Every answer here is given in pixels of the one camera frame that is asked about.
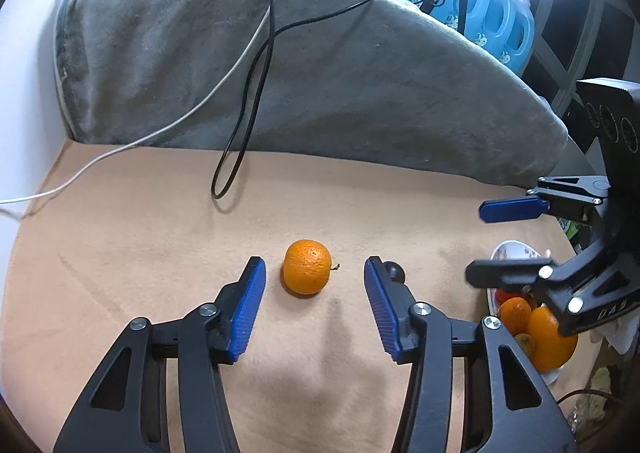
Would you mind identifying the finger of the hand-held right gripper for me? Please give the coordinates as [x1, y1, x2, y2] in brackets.
[465, 232, 640, 339]
[478, 175, 612, 224]

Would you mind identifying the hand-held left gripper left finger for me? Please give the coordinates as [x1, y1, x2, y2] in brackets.
[52, 255, 267, 453]

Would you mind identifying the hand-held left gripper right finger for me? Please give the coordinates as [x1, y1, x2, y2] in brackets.
[363, 255, 581, 453]

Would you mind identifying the floral white plate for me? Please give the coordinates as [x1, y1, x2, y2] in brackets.
[487, 240, 568, 386]

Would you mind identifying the small mandarin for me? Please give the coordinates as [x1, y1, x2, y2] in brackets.
[498, 296, 533, 336]

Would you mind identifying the mandarin with stem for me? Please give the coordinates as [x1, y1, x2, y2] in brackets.
[282, 239, 342, 296]

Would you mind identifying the dark round plum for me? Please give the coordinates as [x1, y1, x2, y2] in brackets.
[381, 259, 407, 284]

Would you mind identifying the green packet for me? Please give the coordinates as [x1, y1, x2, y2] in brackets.
[559, 217, 587, 240]

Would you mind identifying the large orange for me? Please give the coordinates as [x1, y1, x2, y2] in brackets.
[525, 305, 579, 370]

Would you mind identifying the crumpled clear plastic wrap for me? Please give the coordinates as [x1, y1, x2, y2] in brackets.
[570, 368, 626, 434]

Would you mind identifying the grey fleece blanket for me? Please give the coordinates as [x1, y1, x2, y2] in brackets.
[52, 0, 571, 186]

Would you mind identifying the thin black floor cable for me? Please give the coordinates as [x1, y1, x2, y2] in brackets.
[555, 384, 612, 405]

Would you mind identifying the grey shelf frame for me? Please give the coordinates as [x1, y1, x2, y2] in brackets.
[520, 0, 640, 134]

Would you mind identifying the white cable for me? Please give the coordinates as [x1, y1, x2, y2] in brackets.
[0, 0, 281, 206]

